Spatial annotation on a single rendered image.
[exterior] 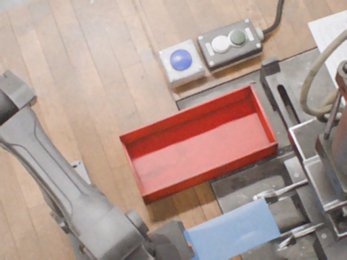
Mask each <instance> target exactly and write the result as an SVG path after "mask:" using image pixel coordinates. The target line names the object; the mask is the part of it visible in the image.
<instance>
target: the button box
mask: <svg viewBox="0 0 347 260"><path fill-rule="evenodd" d="M283 1H284V0H278V3H277V13H276V18H275V21H274V23H273V25H272V26H270V27H269V28H267V29H265V30H261V28H259V27H257V28H254V27H253V24H252V23H251V20H250V19H249V18H246V19H244V20H240V21H238V22H235V23H233V24H229V25H227V26H223V27H222V28H218V29H216V30H212V31H210V32H207V33H205V34H202V35H201V36H200V35H199V37H197V43H198V46H199V49H200V52H201V54H202V56H203V59H204V61H205V63H206V65H207V69H208V71H209V73H214V72H217V71H219V70H222V69H225V68H228V67H231V66H234V64H237V63H239V62H243V61H245V60H248V59H251V58H254V57H256V56H260V55H262V52H263V45H262V43H261V41H263V40H264V35H267V34H268V33H270V32H271V31H272V30H274V29H275V28H276V27H277V26H278V25H279V22H280V20H281V13H282V6H283ZM234 30H242V31H243V32H244V33H245V35H246V41H245V42H244V44H242V45H234V44H232V43H231V41H230V34H231V32H232V31H234ZM217 37H226V38H227V39H228V40H229V41H230V47H229V48H228V49H227V51H223V52H219V51H217V49H215V47H214V44H213V43H214V41H215V39H216V38H217Z"/></svg>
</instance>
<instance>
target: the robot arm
mask: <svg viewBox="0 0 347 260"><path fill-rule="evenodd" d="M36 103H37V95H36V94H35V92H34V91H33V90H32V89H31V88H30V87H29V85H28V84H27V83H26V82H25V81H23V80H22V79H21V78H20V77H18V76H17V75H16V74H15V73H13V72H12V71H11V70H10V69H7V70H6V71H5V72H3V75H1V76H0V146H1V147H2V149H3V150H6V151H8V152H9V153H11V154H13V155H14V156H15V157H16V158H17V159H18V160H19V161H20V162H21V164H22V166H23V167H24V168H25V169H26V170H27V172H28V173H29V174H30V176H31V177H32V178H33V179H34V180H35V181H36V182H37V185H38V186H39V188H40V190H41V192H42V195H43V199H44V201H45V202H46V203H47V205H48V207H49V208H50V209H51V211H50V212H49V215H50V216H52V217H53V220H54V221H55V222H56V223H57V224H58V225H59V226H60V228H61V229H62V230H63V231H64V232H65V234H66V235H67V237H68V239H69V241H70V245H71V247H72V250H73V253H74V256H75V259H76V260H190V259H192V258H194V257H195V253H194V249H193V247H192V244H191V243H189V242H187V241H186V237H185V235H184V231H185V230H186V228H185V227H184V224H183V222H182V221H181V220H178V219H177V220H171V221H170V222H168V223H166V224H164V225H162V226H161V227H159V228H157V229H156V230H154V231H153V232H151V233H149V234H146V233H147V232H149V231H150V230H149V228H147V226H146V224H145V223H144V222H143V219H142V218H141V217H140V216H139V214H137V213H136V212H135V211H134V210H133V209H130V210H129V211H127V212H125V213H123V212H122V211H121V209H120V208H119V207H118V206H117V205H114V204H112V203H111V202H110V201H109V199H107V196H105V194H104V193H103V192H102V190H100V189H99V187H98V186H97V185H96V184H95V183H93V182H92V183H91V181H90V179H89V176H88V174H87V170H86V168H85V166H84V164H83V162H82V161H80V160H76V161H75V162H72V163H69V162H68V161H67V160H66V159H65V158H64V156H63V155H62V154H61V153H60V151H59V150H58V149H57V147H55V145H54V144H53V143H52V141H51V139H50V138H49V137H48V135H47V133H45V132H44V130H43V128H42V126H41V124H40V122H39V120H38V118H37V115H36V113H35V111H34V110H33V109H32V108H31V107H32V106H33V105H35V104H36ZM73 167H77V168H75V169H74V168H73ZM81 246H82V247H83V251H84V253H83V254H81V251H80V247H81Z"/></svg>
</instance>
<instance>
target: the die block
mask: <svg viewBox="0 0 347 260"><path fill-rule="evenodd" d="M282 178H283V181H284V182H285V185H286V187H288V186H291V185H293V184H292V182H291V179H290V177H289V175H288V173H287V170H286V168H285V165H283V172H282ZM291 199H292V201H293V203H294V206H295V208H298V207H302V209H303V210H304V214H305V216H306V218H307V220H308V222H309V223H310V221H309V219H308V216H307V214H306V212H305V209H304V207H303V205H302V202H301V200H300V199H299V198H298V195H297V194H296V195H295V196H292V197H291ZM314 236H315V238H316V240H315V242H314V244H313V245H312V247H313V249H314V251H315V253H316V255H317V258H318V260H327V259H326V256H325V254H324V252H323V249H322V248H321V245H320V244H319V240H318V238H317V236H316V234H315V233H314Z"/></svg>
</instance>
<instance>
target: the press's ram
mask: <svg viewBox="0 0 347 260"><path fill-rule="evenodd" d="M326 126H327V123H322V122H320V121H318V120H317V118H314V119H312V120H309V121H306V122H304V123H301V124H300V125H298V126H295V127H292V128H290V129H289V130H288V134H287V137H288V139H289V142H290V144H291V147H293V149H294V151H295V154H296V156H297V158H298V160H299V162H300V165H301V167H302V170H303V172H304V174H305V176H306V179H307V181H308V183H309V185H310V188H311V190H312V192H313V194H314V197H315V199H316V201H317V203H318V205H319V208H320V210H321V212H322V214H323V216H324V218H325V221H326V223H327V225H328V227H329V230H330V232H331V234H332V236H333V239H334V240H335V242H337V241H338V240H342V239H345V238H347V201H344V202H342V201H341V202H340V201H339V200H338V199H337V198H336V197H335V190H334V189H333V186H332V184H331V182H330V180H329V177H328V175H327V173H326V171H325V168H324V166H323V164H322V162H321V160H320V157H319V155H318V154H316V152H315V150H314V147H315V144H316V142H317V137H318V134H319V133H321V132H324V131H325V129H326Z"/></svg>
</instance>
